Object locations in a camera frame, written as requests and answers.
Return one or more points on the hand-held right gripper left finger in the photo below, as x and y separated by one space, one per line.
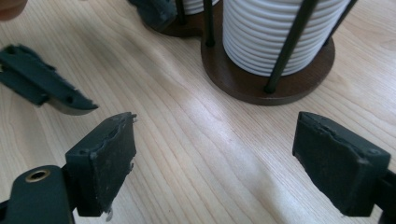
102 168

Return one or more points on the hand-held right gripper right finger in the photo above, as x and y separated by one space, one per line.
339 168

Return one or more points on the stack of white paper cups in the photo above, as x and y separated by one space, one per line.
194 5
255 31

